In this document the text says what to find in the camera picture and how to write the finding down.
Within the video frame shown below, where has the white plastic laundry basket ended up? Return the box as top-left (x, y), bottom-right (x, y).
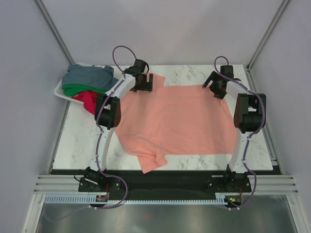
top-left (54, 63), bottom-right (121, 105)

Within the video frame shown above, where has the salmon pink t shirt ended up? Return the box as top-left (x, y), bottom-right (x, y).
top-left (115, 75), bottom-right (237, 173)

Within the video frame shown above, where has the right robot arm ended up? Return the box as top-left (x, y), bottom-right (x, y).
top-left (202, 65), bottom-right (266, 191)

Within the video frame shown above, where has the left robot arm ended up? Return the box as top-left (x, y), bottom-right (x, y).
top-left (85, 59), bottom-right (153, 191)

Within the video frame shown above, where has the grey blue t shirt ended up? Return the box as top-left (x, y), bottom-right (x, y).
top-left (62, 64), bottom-right (119, 91)

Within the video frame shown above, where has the red t shirt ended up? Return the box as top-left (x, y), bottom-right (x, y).
top-left (71, 91), bottom-right (98, 115)

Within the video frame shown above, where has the green t shirt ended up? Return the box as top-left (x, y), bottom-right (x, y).
top-left (61, 84), bottom-right (108, 97)

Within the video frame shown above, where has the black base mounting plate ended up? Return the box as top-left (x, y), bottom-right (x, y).
top-left (78, 170), bottom-right (252, 200)

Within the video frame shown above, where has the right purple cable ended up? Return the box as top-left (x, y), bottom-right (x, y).
top-left (213, 56), bottom-right (266, 211)

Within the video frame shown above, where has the right aluminium frame post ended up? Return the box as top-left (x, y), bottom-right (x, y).
top-left (246, 0), bottom-right (291, 71)

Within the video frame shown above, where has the aluminium frame post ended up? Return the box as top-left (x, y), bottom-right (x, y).
top-left (33, 0), bottom-right (75, 65)
top-left (246, 0), bottom-right (291, 71)

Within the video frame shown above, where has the left aluminium frame post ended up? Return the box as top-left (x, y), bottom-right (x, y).
top-left (33, 0), bottom-right (75, 65)

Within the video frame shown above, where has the white slotted cable duct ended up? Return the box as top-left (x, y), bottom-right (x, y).
top-left (44, 193), bottom-right (227, 205)

